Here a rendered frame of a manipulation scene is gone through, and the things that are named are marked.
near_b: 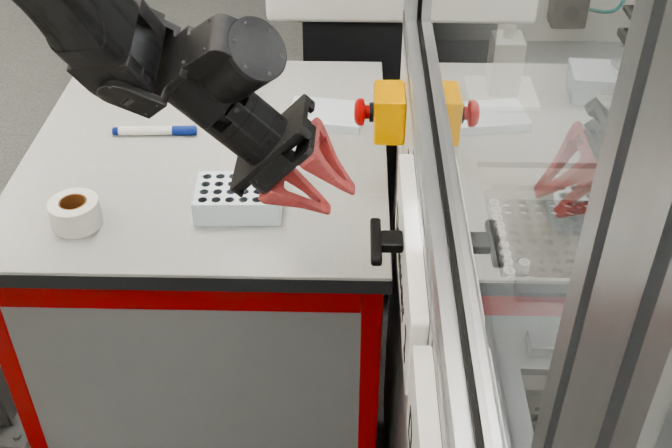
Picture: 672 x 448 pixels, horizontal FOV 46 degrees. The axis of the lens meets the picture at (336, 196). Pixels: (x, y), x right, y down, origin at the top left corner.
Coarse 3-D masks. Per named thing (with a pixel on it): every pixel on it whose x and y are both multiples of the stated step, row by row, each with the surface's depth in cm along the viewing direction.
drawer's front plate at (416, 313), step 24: (408, 168) 95; (408, 192) 91; (408, 216) 88; (408, 240) 84; (408, 264) 81; (408, 288) 79; (408, 312) 78; (408, 336) 78; (408, 360) 78; (408, 384) 80
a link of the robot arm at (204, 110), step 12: (180, 84) 70; (192, 84) 70; (180, 96) 70; (192, 96) 70; (204, 96) 71; (180, 108) 72; (192, 108) 71; (204, 108) 71; (216, 108) 71; (228, 108) 73; (192, 120) 73; (204, 120) 72; (216, 120) 72; (228, 120) 73
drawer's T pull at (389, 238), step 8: (376, 224) 89; (376, 232) 88; (384, 232) 88; (392, 232) 88; (400, 232) 88; (376, 240) 87; (384, 240) 87; (392, 240) 87; (400, 240) 87; (376, 248) 86; (384, 248) 86; (392, 248) 86; (400, 248) 86; (376, 256) 85; (376, 264) 85
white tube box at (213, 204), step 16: (208, 176) 117; (224, 176) 117; (208, 192) 113; (224, 192) 113; (256, 192) 114; (192, 208) 111; (208, 208) 111; (224, 208) 111; (240, 208) 111; (256, 208) 111; (272, 208) 111; (208, 224) 113; (224, 224) 113; (240, 224) 113; (256, 224) 113; (272, 224) 113
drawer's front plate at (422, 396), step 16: (416, 352) 72; (432, 352) 72; (416, 368) 70; (432, 368) 70; (416, 384) 69; (432, 384) 69; (416, 400) 68; (432, 400) 67; (416, 416) 67; (432, 416) 66; (416, 432) 67; (432, 432) 65
